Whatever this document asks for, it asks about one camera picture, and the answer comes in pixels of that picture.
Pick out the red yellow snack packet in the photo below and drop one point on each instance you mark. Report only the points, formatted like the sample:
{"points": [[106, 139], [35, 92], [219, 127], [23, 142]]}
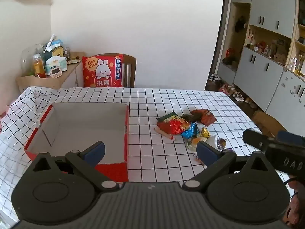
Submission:
{"points": [[174, 127]]}

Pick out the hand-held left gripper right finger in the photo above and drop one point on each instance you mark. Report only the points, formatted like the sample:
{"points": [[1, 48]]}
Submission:
{"points": [[207, 153]]}

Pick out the tissue pack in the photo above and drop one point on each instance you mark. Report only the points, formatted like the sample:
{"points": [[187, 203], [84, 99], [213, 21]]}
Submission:
{"points": [[56, 63]]}

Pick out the pink shoe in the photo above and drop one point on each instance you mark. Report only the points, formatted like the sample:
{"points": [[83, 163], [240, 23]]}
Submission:
{"points": [[224, 88]]}

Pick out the clear packet with yellow food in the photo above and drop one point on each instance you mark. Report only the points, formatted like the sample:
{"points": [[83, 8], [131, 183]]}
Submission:
{"points": [[212, 140]]}

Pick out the white sneaker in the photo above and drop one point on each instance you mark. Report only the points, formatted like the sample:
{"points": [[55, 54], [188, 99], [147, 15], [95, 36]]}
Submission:
{"points": [[238, 97], [214, 77]]}

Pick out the white kitchen timer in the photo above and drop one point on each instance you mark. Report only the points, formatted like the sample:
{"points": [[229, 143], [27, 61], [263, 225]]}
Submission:
{"points": [[56, 72]]}

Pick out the green snack packet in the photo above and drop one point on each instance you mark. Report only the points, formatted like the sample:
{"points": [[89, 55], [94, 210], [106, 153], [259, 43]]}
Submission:
{"points": [[170, 117]]}

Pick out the blue snack packet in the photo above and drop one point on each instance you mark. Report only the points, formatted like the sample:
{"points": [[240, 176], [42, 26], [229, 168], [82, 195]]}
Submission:
{"points": [[190, 131]]}

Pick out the clear glass jar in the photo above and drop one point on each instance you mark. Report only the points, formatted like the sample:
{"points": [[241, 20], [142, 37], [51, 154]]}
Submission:
{"points": [[27, 57]]}

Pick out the wooden stick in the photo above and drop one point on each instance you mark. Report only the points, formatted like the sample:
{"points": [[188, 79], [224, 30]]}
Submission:
{"points": [[164, 133]]}

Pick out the wooden chair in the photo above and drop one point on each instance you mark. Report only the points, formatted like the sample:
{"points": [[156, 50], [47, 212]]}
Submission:
{"points": [[269, 124], [131, 63]]}

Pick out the yellow storage box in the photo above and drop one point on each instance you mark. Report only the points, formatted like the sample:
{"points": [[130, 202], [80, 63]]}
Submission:
{"points": [[57, 52]]}

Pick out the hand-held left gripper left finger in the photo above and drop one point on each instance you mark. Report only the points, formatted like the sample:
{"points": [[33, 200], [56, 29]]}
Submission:
{"points": [[95, 151]]}

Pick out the purple candy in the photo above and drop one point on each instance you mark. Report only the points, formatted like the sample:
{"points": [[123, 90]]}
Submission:
{"points": [[228, 150]]}

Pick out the person's right hand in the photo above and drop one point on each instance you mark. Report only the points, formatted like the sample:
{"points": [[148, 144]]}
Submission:
{"points": [[299, 202]]}

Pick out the black snack packet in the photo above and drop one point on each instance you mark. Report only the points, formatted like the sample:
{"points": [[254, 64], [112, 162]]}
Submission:
{"points": [[189, 118]]}

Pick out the dark hanging bag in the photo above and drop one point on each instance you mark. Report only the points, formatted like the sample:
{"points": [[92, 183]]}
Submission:
{"points": [[240, 23]]}

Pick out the red rabbit print cushion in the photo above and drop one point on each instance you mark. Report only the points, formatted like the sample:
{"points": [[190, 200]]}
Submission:
{"points": [[102, 71]]}

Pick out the white checked tablecloth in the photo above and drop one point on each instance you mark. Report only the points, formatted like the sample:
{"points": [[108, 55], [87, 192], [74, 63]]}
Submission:
{"points": [[154, 100]]}

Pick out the gold wrapped candy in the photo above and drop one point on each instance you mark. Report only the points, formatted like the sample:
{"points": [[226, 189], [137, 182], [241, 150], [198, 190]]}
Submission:
{"points": [[205, 132]]}

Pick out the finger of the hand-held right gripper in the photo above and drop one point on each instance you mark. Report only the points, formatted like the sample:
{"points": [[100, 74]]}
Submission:
{"points": [[290, 138], [255, 138]]}

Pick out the snack bars on cabinet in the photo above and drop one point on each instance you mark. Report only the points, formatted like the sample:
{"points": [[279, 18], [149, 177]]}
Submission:
{"points": [[73, 60]]}

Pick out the orange drink bottle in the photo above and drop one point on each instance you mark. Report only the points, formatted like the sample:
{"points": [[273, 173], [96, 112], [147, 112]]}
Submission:
{"points": [[39, 68]]}

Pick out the grey wall cabinet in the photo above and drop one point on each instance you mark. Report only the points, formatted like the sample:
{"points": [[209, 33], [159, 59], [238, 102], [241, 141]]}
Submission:
{"points": [[262, 71]]}

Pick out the orange brown snack packet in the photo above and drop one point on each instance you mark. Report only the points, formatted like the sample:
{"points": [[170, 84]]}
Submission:
{"points": [[205, 118]]}

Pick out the white cardboard box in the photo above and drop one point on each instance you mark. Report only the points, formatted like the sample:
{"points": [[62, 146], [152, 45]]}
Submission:
{"points": [[83, 124]]}

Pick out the white tube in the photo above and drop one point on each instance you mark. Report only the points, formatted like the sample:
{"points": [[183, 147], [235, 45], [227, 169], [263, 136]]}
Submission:
{"points": [[49, 43]]}

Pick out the brown shoe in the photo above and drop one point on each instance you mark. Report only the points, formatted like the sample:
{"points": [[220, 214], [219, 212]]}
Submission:
{"points": [[231, 91]]}

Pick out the small wrapped candy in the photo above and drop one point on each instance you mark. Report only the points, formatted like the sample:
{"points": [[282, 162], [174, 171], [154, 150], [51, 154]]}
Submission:
{"points": [[196, 158]]}

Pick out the wooden side cabinet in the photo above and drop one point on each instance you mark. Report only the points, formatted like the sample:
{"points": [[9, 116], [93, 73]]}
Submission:
{"points": [[47, 82]]}

